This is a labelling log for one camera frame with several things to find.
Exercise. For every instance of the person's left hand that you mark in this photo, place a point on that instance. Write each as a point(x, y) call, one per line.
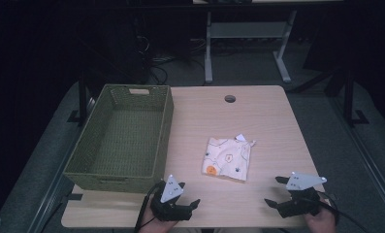
point(157, 226)

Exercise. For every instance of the white metal desk frame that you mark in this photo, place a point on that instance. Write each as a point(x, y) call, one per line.
point(248, 30)

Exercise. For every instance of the person's right hand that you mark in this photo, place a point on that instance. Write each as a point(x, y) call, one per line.
point(324, 223)

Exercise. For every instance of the metal floor rail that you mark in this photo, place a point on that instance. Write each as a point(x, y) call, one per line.
point(368, 161)

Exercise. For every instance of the black tape strip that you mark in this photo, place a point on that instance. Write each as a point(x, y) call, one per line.
point(74, 196)

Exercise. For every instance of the black metal stand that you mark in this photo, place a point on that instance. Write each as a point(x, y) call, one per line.
point(349, 97)
point(82, 97)

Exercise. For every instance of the patterned cream cloth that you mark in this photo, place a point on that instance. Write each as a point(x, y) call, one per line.
point(227, 158)

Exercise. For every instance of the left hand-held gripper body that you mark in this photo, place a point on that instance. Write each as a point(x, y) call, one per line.
point(170, 207)

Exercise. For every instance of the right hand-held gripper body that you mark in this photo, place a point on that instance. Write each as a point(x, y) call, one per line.
point(301, 200)

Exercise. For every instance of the green woven basket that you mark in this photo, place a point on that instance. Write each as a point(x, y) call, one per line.
point(125, 142)

